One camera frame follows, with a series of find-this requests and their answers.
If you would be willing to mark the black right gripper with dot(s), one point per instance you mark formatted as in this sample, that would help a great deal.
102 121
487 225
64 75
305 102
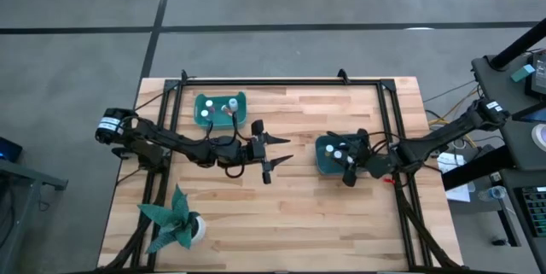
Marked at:
360 154

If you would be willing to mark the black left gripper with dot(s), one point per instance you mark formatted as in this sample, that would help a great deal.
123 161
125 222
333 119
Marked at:
256 152

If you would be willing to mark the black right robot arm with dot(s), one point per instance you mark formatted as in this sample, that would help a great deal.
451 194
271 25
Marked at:
435 137

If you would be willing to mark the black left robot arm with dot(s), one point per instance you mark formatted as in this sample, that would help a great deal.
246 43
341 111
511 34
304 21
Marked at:
179 143

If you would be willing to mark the teal plastic bin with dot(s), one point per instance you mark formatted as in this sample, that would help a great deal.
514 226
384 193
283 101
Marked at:
219 122
324 166

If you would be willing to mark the small red clip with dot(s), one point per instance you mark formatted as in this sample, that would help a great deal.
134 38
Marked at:
387 180

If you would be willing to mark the white paper sheet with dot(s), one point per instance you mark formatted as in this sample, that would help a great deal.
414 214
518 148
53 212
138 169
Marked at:
452 165

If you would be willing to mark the green plant in white pot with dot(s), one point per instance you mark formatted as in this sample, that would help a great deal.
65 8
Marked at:
177 223

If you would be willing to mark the black support beam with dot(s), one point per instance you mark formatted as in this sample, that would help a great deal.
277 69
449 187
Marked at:
473 169

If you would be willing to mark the clear water bottle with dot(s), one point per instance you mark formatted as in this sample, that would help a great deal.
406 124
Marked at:
490 194

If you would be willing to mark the small black floor object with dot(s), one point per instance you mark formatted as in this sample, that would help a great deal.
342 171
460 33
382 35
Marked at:
499 242

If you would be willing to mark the dark gray desk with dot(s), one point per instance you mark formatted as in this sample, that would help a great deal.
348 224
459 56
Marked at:
516 223

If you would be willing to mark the white tape roll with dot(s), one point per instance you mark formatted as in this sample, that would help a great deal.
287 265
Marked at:
538 137

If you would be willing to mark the dark tablet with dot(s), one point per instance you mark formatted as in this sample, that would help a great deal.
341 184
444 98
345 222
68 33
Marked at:
535 114

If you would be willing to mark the small teal box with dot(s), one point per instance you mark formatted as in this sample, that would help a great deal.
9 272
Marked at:
522 73

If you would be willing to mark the backlit keyboard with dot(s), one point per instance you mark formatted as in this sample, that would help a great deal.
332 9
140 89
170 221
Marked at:
535 210

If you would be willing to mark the black pole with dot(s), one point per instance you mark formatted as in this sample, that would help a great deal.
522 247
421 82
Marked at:
520 45

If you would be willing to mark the dark monitor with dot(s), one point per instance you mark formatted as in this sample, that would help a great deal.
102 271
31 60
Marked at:
539 73

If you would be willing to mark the gray side table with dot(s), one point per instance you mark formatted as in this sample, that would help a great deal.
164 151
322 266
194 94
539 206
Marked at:
25 176

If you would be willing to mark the black device blue light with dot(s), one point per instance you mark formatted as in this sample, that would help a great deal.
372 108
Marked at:
8 150

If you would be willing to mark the black metal table frame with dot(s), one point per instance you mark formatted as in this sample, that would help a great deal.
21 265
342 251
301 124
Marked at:
277 82

